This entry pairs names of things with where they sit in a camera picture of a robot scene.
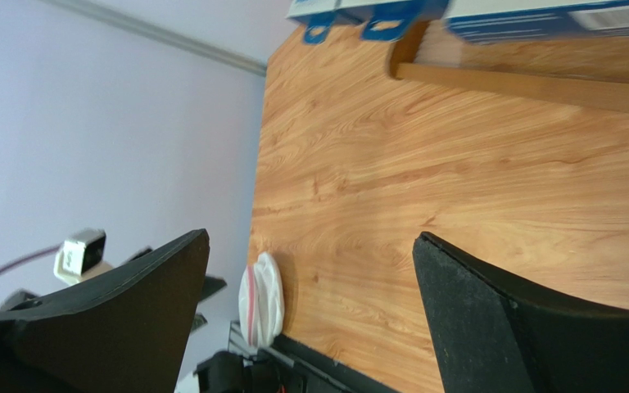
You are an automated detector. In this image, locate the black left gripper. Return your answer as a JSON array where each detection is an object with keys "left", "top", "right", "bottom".
[{"left": 123, "top": 246, "right": 227, "bottom": 332}]

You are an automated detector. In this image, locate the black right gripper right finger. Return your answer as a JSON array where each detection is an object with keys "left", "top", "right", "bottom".
[{"left": 413, "top": 232, "right": 629, "bottom": 392}]

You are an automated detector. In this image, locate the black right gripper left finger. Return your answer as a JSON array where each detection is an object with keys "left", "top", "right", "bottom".
[{"left": 0, "top": 229, "right": 210, "bottom": 392}]

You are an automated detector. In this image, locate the blue Harry's razor box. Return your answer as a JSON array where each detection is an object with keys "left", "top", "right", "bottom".
[
  {"left": 443, "top": 1, "right": 629, "bottom": 45},
  {"left": 337, "top": 0, "right": 450, "bottom": 42},
  {"left": 286, "top": 0, "right": 349, "bottom": 45}
]

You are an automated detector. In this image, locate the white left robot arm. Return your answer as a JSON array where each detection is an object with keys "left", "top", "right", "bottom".
[{"left": 0, "top": 246, "right": 227, "bottom": 334}]

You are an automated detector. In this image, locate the wooden two-tier shelf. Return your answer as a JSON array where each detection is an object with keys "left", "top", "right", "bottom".
[{"left": 387, "top": 21, "right": 629, "bottom": 114}]

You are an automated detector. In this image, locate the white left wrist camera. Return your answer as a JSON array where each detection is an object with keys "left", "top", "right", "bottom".
[{"left": 53, "top": 228, "right": 113, "bottom": 286}]

